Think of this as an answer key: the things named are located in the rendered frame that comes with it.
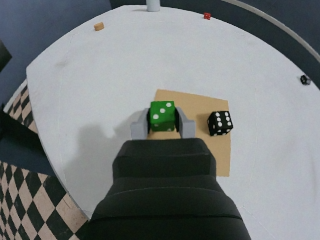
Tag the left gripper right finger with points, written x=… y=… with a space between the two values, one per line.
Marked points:
x=186 y=128

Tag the white bottle with blue cap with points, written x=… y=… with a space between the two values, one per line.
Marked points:
x=153 y=5

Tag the red die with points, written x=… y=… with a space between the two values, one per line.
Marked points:
x=207 y=16

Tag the tan flat mat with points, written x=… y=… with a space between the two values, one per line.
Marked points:
x=199 y=108

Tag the green die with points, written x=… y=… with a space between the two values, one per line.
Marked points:
x=162 y=116

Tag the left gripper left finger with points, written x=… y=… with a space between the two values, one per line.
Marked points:
x=141 y=128

